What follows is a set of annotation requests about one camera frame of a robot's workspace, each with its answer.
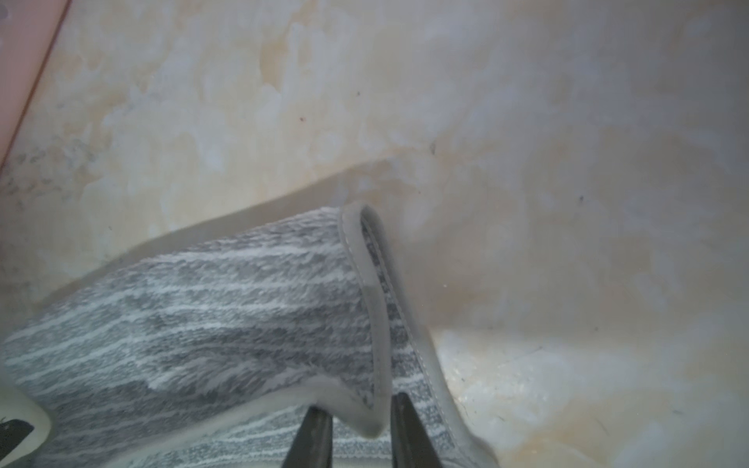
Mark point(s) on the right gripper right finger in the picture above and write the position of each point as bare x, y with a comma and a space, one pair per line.
410, 444

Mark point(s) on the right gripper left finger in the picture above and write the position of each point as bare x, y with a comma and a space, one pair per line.
313, 445

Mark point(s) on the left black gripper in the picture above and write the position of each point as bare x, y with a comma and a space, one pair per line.
25, 426

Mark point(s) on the grey striped square dishcloth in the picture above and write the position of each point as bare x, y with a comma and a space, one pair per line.
211, 356

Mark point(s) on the pink plastic basket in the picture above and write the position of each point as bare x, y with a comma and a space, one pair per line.
28, 31

